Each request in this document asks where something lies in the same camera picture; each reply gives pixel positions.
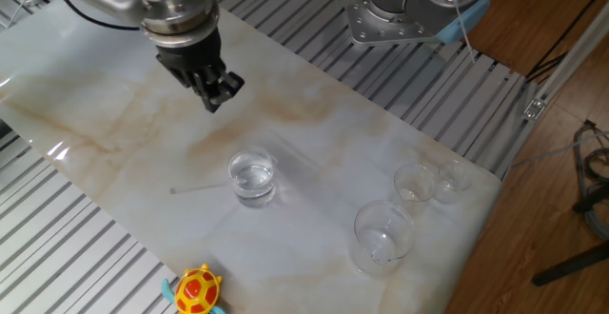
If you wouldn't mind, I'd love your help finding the black stand leg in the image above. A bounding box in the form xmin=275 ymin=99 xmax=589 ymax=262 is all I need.
xmin=531 ymin=240 xmax=609 ymax=287
xmin=573 ymin=185 xmax=609 ymax=214

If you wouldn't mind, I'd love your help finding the black floor cable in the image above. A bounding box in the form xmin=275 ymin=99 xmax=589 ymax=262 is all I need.
xmin=525 ymin=0 xmax=609 ymax=83

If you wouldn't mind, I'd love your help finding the clear glass stirring rod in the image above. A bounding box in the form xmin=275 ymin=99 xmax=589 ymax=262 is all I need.
xmin=169 ymin=179 xmax=248 ymax=195

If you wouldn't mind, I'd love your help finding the glass beaker with water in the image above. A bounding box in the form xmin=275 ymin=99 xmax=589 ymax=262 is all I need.
xmin=226 ymin=145 xmax=279 ymax=209

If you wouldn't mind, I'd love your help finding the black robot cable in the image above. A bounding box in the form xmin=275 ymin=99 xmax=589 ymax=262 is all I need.
xmin=45 ymin=0 xmax=423 ymax=32

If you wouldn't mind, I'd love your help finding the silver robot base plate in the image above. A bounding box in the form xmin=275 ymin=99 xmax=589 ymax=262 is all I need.
xmin=341 ymin=0 xmax=447 ymax=47

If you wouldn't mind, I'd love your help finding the white floor cable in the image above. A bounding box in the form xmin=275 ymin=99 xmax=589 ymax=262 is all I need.
xmin=511 ymin=130 xmax=609 ymax=168

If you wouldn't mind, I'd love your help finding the white zip tie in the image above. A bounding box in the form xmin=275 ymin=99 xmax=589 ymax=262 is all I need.
xmin=451 ymin=0 xmax=478 ymax=63

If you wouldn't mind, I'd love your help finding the light blue base pad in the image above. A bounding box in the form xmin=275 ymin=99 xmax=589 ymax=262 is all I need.
xmin=435 ymin=0 xmax=491 ymax=45

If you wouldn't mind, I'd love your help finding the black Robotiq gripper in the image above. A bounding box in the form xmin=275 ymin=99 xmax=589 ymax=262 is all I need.
xmin=155 ymin=28 xmax=246 ymax=114

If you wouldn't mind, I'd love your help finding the aluminium frame beam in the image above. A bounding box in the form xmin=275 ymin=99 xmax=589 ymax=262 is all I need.
xmin=494 ymin=0 xmax=609 ymax=182

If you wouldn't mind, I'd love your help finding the marble pattern mat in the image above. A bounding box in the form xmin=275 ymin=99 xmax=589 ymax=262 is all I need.
xmin=0 ymin=0 xmax=504 ymax=314

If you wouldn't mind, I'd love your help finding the small empty glass beaker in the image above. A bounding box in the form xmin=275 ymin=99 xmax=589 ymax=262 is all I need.
xmin=433 ymin=160 xmax=473 ymax=206

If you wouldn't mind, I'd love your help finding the large empty glass beaker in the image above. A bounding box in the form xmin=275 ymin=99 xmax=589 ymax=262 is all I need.
xmin=351 ymin=199 xmax=416 ymax=278

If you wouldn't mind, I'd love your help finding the yellow orange toy turtle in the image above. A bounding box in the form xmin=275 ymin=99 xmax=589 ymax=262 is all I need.
xmin=160 ymin=263 xmax=227 ymax=314

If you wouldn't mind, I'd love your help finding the coiled grey cable bundle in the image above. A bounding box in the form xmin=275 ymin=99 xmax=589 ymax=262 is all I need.
xmin=573 ymin=119 xmax=609 ymax=242

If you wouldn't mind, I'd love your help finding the medium empty glass beaker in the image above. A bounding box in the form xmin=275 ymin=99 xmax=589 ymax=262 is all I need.
xmin=393 ymin=163 xmax=438 ymax=218

